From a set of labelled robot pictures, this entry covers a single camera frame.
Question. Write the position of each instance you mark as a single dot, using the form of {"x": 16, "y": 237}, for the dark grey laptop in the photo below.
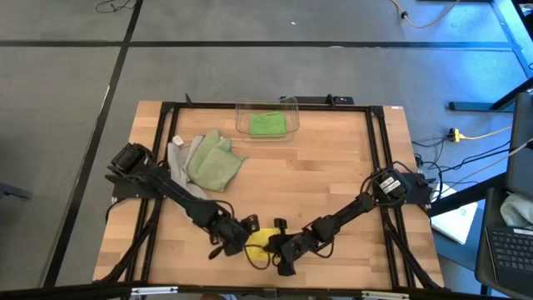
{"x": 512, "y": 250}

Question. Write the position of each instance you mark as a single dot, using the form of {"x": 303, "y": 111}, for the black clamp bar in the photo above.
{"x": 316, "y": 100}

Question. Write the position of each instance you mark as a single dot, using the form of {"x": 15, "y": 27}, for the clear plastic bin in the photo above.
{"x": 291, "y": 108}

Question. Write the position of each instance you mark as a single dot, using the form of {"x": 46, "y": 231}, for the black crossbar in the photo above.
{"x": 62, "y": 291}

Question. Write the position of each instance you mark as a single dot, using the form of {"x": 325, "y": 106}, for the pale green microfiber towel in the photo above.
{"x": 216, "y": 166}

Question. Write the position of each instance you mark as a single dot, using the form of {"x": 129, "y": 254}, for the yellow microfiber towel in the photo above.
{"x": 258, "y": 239}

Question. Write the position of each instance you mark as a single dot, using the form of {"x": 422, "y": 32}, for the bright green microfiber towel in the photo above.
{"x": 268, "y": 124}

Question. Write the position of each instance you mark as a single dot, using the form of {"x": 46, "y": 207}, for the grey floor object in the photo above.
{"x": 12, "y": 191}

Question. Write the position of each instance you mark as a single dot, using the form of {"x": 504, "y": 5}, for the pale crumpled cloth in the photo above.
{"x": 516, "y": 210}

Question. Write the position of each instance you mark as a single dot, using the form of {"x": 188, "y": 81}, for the grey flat panel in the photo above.
{"x": 520, "y": 158}

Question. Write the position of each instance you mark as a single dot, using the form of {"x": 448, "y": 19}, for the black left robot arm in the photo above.
{"x": 175, "y": 191}

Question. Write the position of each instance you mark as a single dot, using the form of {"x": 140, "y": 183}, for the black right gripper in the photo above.
{"x": 291, "y": 250}

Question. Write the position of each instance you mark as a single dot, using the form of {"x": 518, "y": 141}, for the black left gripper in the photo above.
{"x": 229, "y": 241}

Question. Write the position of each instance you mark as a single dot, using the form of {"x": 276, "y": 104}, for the black floor plug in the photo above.
{"x": 404, "y": 15}

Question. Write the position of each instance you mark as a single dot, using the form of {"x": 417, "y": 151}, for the white tape label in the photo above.
{"x": 397, "y": 107}

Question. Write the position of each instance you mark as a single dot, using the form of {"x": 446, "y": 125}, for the dark desk leg frame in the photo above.
{"x": 470, "y": 106}

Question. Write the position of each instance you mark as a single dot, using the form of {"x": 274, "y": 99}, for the black aluminium table frame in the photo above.
{"x": 208, "y": 105}

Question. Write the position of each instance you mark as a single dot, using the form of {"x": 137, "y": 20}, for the grey microfiber towel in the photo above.
{"x": 177, "y": 160}

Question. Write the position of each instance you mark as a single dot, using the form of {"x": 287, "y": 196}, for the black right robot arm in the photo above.
{"x": 354, "y": 208}

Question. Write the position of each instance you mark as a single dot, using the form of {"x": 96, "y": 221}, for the silver metal bracket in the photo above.
{"x": 385, "y": 295}
{"x": 154, "y": 290}

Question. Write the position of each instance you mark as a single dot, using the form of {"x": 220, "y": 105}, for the white flat box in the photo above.
{"x": 456, "y": 225}

